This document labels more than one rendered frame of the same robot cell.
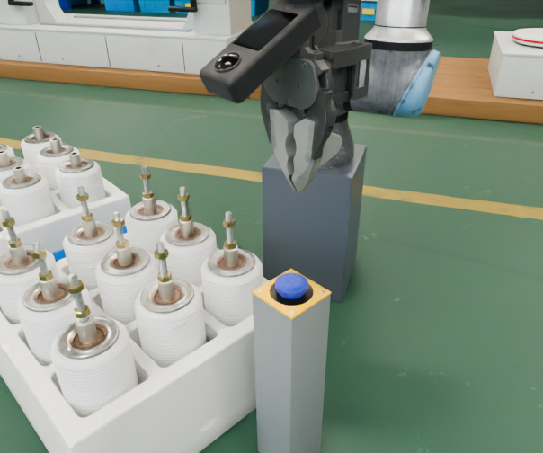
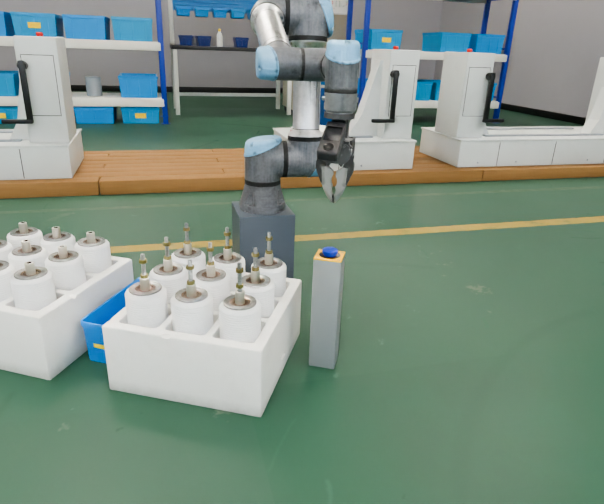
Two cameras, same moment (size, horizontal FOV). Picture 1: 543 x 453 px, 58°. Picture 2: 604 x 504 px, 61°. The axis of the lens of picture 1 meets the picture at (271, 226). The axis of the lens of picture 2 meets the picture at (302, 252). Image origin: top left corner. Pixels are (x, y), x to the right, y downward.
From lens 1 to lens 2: 86 cm
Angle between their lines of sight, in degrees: 32
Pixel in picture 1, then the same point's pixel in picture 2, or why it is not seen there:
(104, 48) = not seen: outside the picture
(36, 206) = (81, 272)
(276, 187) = (249, 229)
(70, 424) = (251, 346)
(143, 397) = (272, 328)
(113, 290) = (215, 290)
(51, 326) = (204, 309)
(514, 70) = not seen: hidden behind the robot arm
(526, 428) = (414, 319)
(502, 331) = (379, 288)
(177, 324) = (270, 291)
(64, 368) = (242, 315)
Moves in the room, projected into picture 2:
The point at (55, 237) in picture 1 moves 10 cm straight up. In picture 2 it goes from (96, 295) to (92, 262)
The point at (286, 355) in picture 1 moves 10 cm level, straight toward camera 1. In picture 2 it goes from (336, 285) to (360, 301)
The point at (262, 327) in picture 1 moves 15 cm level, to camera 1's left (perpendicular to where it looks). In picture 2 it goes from (320, 276) to (268, 289)
